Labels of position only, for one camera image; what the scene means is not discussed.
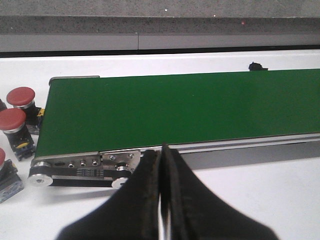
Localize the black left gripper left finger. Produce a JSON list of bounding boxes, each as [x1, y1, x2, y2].
[[57, 150, 160, 240]]

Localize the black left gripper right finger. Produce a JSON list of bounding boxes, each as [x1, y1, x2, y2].
[[160, 145, 278, 240]]

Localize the red mushroom push button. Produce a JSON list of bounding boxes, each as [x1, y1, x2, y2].
[[0, 108, 36, 161], [6, 86, 45, 135], [0, 148, 24, 203]]

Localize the green conveyor belt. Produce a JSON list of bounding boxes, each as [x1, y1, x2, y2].
[[28, 69, 320, 188]]

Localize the yellow mushroom push button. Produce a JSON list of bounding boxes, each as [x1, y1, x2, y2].
[[0, 99, 7, 112]]

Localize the grey stone counter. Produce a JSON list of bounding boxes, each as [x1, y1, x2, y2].
[[0, 0, 320, 53]]

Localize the black cable connector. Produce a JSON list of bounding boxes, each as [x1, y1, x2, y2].
[[248, 62, 269, 72]]

